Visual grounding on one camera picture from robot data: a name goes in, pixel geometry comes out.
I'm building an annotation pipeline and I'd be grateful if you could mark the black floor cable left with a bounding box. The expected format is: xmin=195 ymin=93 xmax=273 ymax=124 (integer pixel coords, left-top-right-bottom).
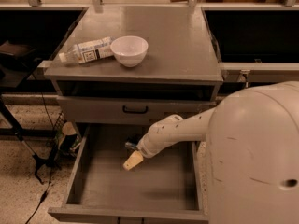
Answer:
xmin=24 ymin=73 xmax=59 ymax=224

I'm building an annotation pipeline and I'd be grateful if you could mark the closed grey top drawer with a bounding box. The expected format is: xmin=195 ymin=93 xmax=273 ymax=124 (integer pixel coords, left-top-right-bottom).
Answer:
xmin=57 ymin=96 xmax=215 ymax=125

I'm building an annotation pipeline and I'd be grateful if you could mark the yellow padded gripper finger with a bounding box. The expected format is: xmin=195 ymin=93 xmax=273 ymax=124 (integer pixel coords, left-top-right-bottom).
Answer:
xmin=123 ymin=150 xmax=144 ymax=171

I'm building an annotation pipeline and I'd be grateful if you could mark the wire basket with cups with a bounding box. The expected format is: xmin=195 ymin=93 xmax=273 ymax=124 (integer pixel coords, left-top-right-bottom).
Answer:
xmin=54 ymin=113 xmax=81 ymax=157

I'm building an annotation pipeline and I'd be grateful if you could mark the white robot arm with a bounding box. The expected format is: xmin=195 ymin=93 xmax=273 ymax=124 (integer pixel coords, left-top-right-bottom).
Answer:
xmin=123 ymin=81 xmax=299 ymax=224

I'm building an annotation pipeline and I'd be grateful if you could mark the black tripod stand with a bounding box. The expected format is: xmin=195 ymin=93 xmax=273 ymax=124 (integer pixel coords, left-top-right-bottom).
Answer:
xmin=0 ymin=101 xmax=58 ymax=184

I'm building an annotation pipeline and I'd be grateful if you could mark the open grey middle drawer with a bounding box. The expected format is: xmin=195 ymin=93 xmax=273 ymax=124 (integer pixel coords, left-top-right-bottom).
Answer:
xmin=49 ymin=124 xmax=208 ymax=224

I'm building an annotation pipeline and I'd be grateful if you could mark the white ceramic bowl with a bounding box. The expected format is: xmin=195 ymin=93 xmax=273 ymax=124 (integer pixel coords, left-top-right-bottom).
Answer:
xmin=110 ymin=35 xmax=149 ymax=67

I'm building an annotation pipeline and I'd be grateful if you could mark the grey drawer cabinet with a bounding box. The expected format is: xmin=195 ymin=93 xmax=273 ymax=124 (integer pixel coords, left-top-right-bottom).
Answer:
xmin=44 ymin=5 xmax=224 ymax=224

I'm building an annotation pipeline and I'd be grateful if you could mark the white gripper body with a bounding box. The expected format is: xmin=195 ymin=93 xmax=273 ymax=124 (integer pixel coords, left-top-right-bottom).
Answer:
xmin=137 ymin=135 xmax=159 ymax=158

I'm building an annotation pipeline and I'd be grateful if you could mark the silver blue redbull can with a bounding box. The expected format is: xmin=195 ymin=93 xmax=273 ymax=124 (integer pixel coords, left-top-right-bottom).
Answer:
xmin=125 ymin=138 xmax=139 ymax=150

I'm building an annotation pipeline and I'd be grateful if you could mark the dark side shelf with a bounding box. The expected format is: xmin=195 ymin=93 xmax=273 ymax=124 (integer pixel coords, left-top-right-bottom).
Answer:
xmin=0 ymin=41 xmax=42 ymax=90

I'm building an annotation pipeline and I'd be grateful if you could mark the clear plastic labelled bottle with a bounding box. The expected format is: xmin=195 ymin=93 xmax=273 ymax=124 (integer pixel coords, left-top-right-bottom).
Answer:
xmin=59 ymin=37 xmax=113 ymax=64

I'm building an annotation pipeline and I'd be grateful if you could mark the black drawer handle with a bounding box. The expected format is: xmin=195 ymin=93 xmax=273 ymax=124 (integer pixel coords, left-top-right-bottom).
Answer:
xmin=122 ymin=105 xmax=149 ymax=114

